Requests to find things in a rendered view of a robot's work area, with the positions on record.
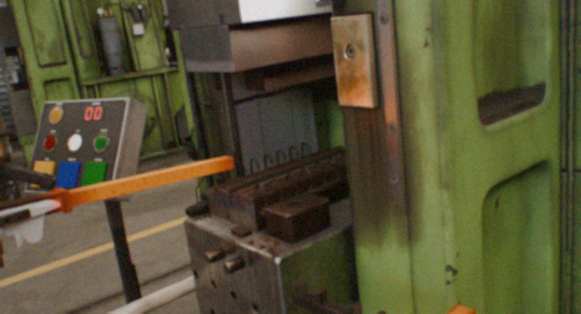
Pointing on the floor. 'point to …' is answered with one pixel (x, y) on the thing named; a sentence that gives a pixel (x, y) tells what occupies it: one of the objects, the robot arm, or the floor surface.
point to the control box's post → (122, 249)
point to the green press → (93, 58)
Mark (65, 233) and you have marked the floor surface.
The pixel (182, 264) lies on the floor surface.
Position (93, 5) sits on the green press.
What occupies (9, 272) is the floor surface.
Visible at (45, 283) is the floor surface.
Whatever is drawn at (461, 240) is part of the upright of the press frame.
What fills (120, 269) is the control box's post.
